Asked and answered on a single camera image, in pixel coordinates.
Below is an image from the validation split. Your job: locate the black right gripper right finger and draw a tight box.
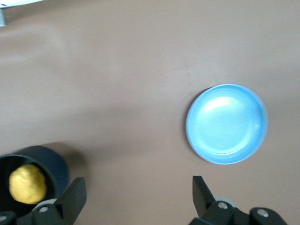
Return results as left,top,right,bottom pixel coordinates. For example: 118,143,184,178
187,175,288,225

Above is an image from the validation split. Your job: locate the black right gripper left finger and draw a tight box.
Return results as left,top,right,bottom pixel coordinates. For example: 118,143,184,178
0,177,88,225

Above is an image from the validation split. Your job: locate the blue round plate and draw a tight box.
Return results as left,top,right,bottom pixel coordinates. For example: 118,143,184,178
185,83,269,165

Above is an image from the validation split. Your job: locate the brown table cloth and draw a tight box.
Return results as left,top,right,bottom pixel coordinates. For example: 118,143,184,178
0,0,300,225

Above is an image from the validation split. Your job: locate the steel pot with blue handle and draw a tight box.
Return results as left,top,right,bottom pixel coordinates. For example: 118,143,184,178
0,145,71,220

